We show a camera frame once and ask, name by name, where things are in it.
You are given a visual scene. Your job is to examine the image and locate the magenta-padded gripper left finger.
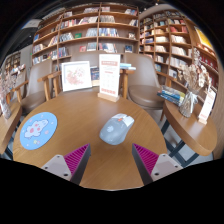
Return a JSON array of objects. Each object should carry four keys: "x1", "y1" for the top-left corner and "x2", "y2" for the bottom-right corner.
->
[{"x1": 40, "y1": 143, "x2": 92, "y2": 186}]

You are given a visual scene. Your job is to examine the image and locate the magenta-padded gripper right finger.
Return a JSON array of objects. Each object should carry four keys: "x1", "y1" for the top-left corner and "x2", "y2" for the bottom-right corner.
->
[{"x1": 131, "y1": 143, "x2": 184, "y2": 186}]

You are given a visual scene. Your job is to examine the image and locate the grey and white computer mouse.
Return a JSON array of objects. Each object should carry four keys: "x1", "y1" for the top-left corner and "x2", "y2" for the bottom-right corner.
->
[{"x1": 99, "y1": 113, "x2": 135, "y2": 146}]

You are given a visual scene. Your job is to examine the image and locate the round light blue mouse pad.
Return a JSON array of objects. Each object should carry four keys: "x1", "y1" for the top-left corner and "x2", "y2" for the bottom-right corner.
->
[{"x1": 19, "y1": 111, "x2": 59, "y2": 151}]

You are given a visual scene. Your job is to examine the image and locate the round wooden side table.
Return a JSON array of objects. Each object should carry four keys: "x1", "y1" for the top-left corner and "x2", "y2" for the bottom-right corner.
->
[
  {"x1": 0, "y1": 101, "x2": 24, "y2": 156},
  {"x1": 159, "y1": 99, "x2": 218, "y2": 168}
]

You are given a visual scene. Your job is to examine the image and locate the stack of books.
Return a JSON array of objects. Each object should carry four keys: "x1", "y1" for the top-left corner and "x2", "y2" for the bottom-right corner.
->
[{"x1": 156, "y1": 85, "x2": 186, "y2": 107}]

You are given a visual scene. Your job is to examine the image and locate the small white red sign card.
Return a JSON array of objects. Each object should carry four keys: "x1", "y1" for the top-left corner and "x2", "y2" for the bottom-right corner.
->
[{"x1": 197, "y1": 88, "x2": 217, "y2": 125}]

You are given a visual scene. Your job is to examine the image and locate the brown leather wooden armchair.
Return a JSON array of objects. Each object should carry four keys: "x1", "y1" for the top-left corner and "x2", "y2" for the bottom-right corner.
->
[
  {"x1": 49, "y1": 49, "x2": 129, "y2": 100},
  {"x1": 9, "y1": 59, "x2": 63, "y2": 116},
  {"x1": 119, "y1": 52, "x2": 168, "y2": 112}
]

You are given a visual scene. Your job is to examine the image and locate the white framed pink floral picture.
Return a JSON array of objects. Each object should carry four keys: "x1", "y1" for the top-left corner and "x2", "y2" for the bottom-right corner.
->
[{"x1": 60, "y1": 60, "x2": 93, "y2": 93}]

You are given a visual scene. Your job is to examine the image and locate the dark blue book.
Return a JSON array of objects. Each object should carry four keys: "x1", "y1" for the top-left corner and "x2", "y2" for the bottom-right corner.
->
[{"x1": 89, "y1": 65, "x2": 101, "y2": 87}]

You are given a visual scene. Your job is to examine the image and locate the white red sign, wooden base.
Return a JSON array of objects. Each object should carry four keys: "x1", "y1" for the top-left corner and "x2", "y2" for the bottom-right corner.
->
[{"x1": 97, "y1": 53, "x2": 122, "y2": 103}]

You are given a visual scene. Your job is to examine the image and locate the light blue books pile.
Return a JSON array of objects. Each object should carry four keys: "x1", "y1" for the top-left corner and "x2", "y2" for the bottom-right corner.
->
[{"x1": 119, "y1": 62, "x2": 137, "y2": 71}]

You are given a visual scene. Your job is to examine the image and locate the small wooden bookshelf unit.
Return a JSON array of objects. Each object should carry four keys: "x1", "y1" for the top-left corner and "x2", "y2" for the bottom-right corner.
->
[{"x1": 1, "y1": 51, "x2": 23, "y2": 78}]

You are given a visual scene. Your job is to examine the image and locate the curved wooden bookshelf unit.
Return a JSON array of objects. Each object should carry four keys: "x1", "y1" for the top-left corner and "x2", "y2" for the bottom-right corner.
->
[{"x1": 138, "y1": 9, "x2": 224, "y2": 103}]

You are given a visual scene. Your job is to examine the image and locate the wide wooden bookshelf unit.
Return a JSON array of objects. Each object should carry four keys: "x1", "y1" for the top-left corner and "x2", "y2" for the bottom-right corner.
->
[{"x1": 31, "y1": 3, "x2": 140, "y2": 73}]

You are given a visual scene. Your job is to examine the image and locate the white hanging ceiling panel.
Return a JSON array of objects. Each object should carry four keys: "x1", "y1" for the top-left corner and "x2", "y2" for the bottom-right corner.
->
[{"x1": 21, "y1": 18, "x2": 43, "y2": 30}]

